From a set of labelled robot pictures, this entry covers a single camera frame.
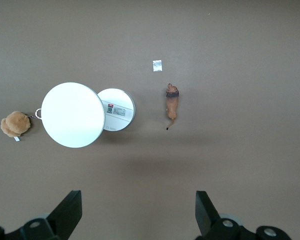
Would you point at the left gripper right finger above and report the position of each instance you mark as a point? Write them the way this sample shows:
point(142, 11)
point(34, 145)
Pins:
point(207, 217)

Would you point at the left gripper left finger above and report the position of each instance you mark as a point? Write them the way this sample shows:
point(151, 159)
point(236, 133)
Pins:
point(65, 217)

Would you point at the white round desk lamp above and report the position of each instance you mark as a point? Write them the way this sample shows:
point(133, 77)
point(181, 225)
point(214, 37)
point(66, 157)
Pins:
point(71, 115)

